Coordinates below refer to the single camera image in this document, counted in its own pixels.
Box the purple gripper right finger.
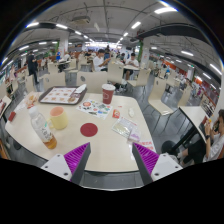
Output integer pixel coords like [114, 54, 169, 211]
[132, 143, 182, 185]

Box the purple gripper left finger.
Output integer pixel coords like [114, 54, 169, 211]
[42, 143, 91, 185]

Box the red round coaster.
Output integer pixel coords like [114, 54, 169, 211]
[80, 123, 98, 137]

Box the clear plastic packet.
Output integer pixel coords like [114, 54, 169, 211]
[112, 117, 141, 142]

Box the seated person at right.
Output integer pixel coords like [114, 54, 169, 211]
[161, 108, 224, 168]

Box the yellow mug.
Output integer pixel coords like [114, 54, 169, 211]
[47, 106, 68, 130]

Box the plastic tea bottle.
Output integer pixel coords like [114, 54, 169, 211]
[28, 106, 57, 149]

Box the white crumpled tissue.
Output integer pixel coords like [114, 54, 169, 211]
[128, 108, 135, 118]

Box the colourful sticker sheet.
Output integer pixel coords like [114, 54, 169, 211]
[77, 99, 112, 120]

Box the small red sauce packet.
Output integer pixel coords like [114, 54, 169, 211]
[112, 109, 120, 119]

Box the neighbouring white table right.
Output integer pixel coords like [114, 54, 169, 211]
[171, 106, 207, 152]

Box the dark food tray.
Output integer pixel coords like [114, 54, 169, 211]
[39, 86, 87, 105]

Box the small red box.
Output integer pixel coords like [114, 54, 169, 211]
[8, 111, 16, 122]

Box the beige chair at right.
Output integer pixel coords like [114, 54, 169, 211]
[142, 77, 174, 122]

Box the red paper cup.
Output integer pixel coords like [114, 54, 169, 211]
[102, 84, 115, 104]

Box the beige chair left behind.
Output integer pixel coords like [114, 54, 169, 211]
[43, 72, 66, 90]

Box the beige chair behind table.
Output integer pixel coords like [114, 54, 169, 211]
[76, 71, 107, 94]

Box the seated man white shirt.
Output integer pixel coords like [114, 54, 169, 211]
[93, 49, 110, 72]

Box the standing person in black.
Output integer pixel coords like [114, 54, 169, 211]
[27, 52, 38, 84]

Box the seated man facing camera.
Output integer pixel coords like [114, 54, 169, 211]
[124, 53, 139, 79]

